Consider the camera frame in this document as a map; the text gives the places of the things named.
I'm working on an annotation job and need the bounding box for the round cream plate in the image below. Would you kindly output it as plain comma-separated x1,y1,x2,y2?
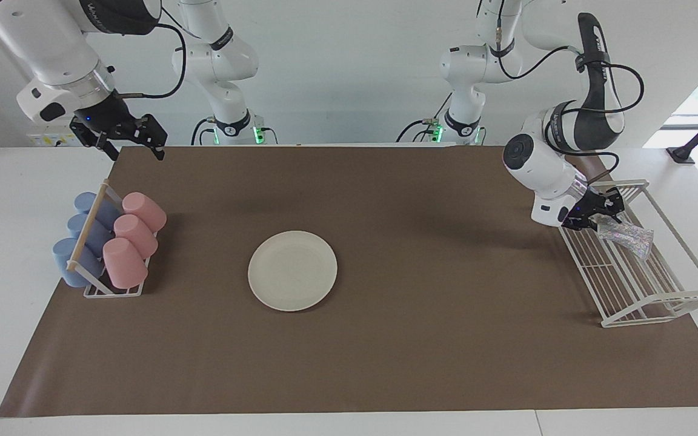
248,231,338,312

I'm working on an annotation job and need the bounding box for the blue plastic cup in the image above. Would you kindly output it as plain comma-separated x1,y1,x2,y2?
67,213,113,258
74,192,122,230
53,237,104,288

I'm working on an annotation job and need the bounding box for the pink plastic cup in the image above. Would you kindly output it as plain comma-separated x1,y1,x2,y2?
122,192,167,233
113,214,159,258
102,237,148,289

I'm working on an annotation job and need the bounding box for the brown table mat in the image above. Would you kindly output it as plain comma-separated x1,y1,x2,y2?
0,145,698,417

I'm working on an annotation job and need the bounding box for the black right base cable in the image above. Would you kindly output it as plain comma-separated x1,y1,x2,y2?
190,117,219,146

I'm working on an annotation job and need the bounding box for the black base cable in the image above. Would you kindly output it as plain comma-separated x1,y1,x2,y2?
396,94,454,144
190,117,219,146

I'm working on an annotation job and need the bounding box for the white wall socket box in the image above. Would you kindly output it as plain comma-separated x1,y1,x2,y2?
27,132,77,147

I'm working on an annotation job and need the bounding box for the white cup rack wooden handle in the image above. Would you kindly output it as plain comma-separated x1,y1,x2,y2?
66,180,156,298

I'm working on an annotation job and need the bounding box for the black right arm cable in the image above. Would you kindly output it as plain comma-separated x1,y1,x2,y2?
113,23,187,99

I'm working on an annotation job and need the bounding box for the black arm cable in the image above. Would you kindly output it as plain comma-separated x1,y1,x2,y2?
494,0,645,181
113,23,187,99

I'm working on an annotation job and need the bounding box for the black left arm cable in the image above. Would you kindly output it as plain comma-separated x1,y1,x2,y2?
494,0,645,181

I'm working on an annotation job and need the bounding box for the black left base cable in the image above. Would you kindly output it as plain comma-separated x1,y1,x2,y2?
396,94,454,144

